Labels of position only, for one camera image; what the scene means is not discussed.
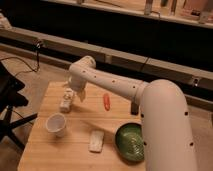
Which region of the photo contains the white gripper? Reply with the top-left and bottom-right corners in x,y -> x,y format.
65,77 -> 87,102

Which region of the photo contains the white plastic bottle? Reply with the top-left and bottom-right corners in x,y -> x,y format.
59,92 -> 74,113

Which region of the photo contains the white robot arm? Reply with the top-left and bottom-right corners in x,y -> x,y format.
69,56 -> 198,171

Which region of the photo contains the green ceramic bowl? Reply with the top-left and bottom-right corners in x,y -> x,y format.
115,123 -> 144,162

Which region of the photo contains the red carrot toy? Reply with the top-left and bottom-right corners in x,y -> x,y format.
103,93 -> 110,111

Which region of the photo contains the white paper cup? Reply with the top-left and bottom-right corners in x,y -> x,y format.
45,113 -> 66,137

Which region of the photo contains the white sponge block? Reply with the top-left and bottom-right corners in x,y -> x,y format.
89,130 -> 104,153

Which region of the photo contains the black office chair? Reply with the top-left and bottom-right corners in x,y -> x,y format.
0,62 -> 37,149

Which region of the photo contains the black floor cable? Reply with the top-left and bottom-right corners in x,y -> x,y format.
0,39 -> 44,78

